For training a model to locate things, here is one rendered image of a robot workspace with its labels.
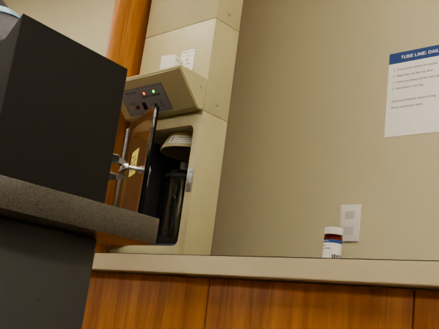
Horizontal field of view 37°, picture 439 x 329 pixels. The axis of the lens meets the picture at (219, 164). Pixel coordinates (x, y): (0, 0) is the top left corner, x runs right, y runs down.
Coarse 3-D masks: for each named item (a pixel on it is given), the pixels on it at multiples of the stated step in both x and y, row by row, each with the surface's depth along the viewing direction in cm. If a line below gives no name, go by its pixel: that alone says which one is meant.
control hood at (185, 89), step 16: (128, 80) 202; (144, 80) 198; (160, 80) 194; (176, 80) 190; (192, 80) 190; (176, 96) 193; (192, 96) 190; (128, 112) 209; (160, 112) 201; (176, 112) 198
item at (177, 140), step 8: (176, 136) 201; (184, 136) 201; (192, 136) 201; (168, 144) 201; (176, 144) 199; (184, 144) 199; (168, 152) 211; (176, 152) 213; (184, 152) 214; (184, 160) 215
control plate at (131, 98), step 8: (136, 88) 201; (144, 88) 199; (152, 88) 197; (160, 88) 195; (128, 96) 205; (136, 96) 203; (144, 96) 201; (152, 96) 199; (160, 96) 197; (128, 104) 207; (136, 104) 205; (160, 104) 199; (168, 104) 197; (136, 112) 207
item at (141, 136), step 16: (144, 112) 194; (144, 128) 190; (128, 144) 206; (144, 144) 185; (128, 160) 202; (144, 160) 181; (128, 176) 197; (144, 176) 179; (128, 192) 192; (128, 208) 188
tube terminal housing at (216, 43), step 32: (192, 32) 206; (224, 32) 203; (224, 64) 201; (224, 96) 200; (160, 128) 203; (192, 128) 198; (224, 128) 199; (192, 160) 190; (192, 192) 187; (192, 224) 186
